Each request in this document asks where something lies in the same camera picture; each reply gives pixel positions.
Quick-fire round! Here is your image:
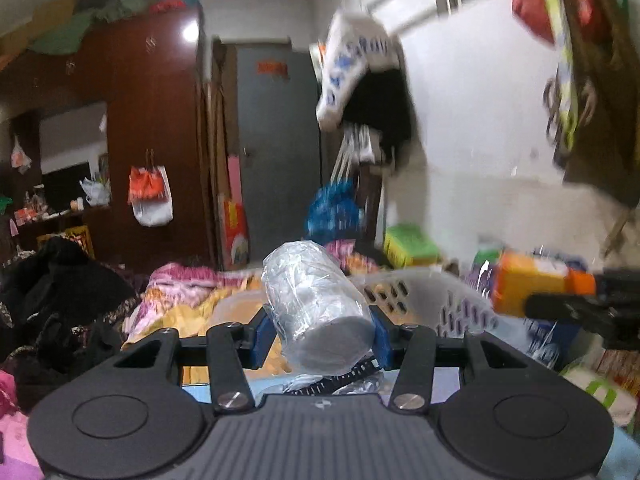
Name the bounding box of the blue shopping bag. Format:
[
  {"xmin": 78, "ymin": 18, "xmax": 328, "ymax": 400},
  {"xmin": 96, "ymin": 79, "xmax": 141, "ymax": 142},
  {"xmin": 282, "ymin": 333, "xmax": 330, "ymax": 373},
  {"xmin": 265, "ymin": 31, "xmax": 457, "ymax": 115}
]
[{"xmin": 524, "ymin": 246, "xmax": 589, "ymax": 370}]

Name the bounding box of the clear plastic basket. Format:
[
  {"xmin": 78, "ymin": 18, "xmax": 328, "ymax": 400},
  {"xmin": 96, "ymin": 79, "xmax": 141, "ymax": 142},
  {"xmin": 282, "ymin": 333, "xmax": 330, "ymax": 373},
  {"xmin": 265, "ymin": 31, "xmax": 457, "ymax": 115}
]
[{"xmin": 209, "ymin": 266, "xmax": 507, "ymax": 351}]

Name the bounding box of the red wooden wardrobe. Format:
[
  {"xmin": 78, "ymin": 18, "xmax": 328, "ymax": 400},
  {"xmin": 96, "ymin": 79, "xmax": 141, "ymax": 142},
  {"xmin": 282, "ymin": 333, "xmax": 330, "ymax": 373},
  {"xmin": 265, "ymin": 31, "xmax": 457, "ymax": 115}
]
[{"xmin": 1, "ymin": 8, "xmax": 214, "ymax": 272}]

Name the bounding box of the blue plastic bag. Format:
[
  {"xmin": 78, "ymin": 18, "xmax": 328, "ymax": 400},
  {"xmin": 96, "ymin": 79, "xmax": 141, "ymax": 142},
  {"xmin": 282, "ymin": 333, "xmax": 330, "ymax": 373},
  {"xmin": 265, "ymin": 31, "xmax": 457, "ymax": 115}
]
[{"xmin": 306, "ymin": 180, "xmax": 363, "ymax": 245}]

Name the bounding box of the orange bottle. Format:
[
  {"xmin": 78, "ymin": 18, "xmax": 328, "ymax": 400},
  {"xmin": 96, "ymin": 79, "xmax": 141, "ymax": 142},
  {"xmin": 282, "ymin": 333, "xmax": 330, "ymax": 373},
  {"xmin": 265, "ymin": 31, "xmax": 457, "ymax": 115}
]
[{"xmin": 491, "ymin": 252, "xmax": 597, "ymax": 318}]

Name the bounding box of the white jacket with blue letters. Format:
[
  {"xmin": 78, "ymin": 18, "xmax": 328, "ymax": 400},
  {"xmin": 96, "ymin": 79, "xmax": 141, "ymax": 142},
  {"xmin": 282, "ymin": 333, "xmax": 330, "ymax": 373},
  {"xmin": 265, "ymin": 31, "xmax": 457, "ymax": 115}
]
[{"xmin": 316, "ymin": 9, "xmax": 400, "ymax": 132}]

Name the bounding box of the black clothes pile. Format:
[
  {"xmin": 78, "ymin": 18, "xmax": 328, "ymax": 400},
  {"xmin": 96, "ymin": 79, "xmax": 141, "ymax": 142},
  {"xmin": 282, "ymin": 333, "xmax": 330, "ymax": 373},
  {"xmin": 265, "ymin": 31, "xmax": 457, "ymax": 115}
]
[{"xmin": 1, "ymin": 237, "xmax": 140, "ymax": 413}]

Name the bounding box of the black hanging garment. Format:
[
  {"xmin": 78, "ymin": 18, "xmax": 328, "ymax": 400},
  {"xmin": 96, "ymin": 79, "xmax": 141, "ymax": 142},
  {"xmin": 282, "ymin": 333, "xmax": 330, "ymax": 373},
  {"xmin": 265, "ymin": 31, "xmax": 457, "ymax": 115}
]
[{"xmin": 343, "ymin": 68, "xmax": 412, "ymax": 162}]

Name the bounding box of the green box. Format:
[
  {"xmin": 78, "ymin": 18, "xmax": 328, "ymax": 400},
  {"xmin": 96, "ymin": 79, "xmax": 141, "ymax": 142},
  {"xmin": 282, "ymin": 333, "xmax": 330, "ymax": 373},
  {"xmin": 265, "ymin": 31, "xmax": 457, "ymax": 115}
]
[{"xmin": 383, "ymin": 224, "xmax": 442, "ymax": 269}]

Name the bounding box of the brown hanging bag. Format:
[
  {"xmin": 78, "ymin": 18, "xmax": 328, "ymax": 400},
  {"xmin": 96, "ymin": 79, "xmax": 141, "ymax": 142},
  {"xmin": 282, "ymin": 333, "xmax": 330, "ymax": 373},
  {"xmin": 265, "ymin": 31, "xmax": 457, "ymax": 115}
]
[{"xmin": 544, "ymin": 0, "xmax": 639, "ymax": 209}]

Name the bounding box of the toilet paper roll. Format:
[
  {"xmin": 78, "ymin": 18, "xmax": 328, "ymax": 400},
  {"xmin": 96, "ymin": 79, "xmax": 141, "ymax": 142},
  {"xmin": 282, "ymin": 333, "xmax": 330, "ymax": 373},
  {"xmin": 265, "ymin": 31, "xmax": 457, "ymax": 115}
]
[{"xmin": 262, "ymin": 240, "xmax": 374, "ymax": 376}]

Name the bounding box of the pink floral bedsheet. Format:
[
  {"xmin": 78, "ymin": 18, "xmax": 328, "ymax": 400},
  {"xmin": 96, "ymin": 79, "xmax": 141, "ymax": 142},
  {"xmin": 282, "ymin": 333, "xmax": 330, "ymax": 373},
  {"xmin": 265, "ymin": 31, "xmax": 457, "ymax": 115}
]
[{"xmin": 122, "ymin": 262, "xmax": 262, "ymax": 344}]

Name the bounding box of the red white hanging bag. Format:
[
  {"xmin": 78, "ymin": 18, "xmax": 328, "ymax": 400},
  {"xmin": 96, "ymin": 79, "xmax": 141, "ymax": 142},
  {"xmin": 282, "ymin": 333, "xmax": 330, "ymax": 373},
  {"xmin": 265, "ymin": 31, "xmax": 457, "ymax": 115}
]
[{"xmin": 128, "ymin": 166, "xmax": 174, "ymax": 228}]

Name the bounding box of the grey metal door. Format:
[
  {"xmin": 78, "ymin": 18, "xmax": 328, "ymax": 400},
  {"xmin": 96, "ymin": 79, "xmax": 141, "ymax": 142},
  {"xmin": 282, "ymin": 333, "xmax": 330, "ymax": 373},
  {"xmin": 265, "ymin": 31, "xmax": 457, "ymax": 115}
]
[{"xmin": 238, "ymin": 46, "xmax": 321, "ymax": 261}]

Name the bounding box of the yellow blanket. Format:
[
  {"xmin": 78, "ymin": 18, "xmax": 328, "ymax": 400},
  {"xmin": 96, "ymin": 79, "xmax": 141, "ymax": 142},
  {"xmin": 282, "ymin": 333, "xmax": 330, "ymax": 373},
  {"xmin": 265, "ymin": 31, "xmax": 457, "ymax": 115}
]
[{"xmin": 122, "ymin": 278, "xmax": 292, "ymax": 386}]

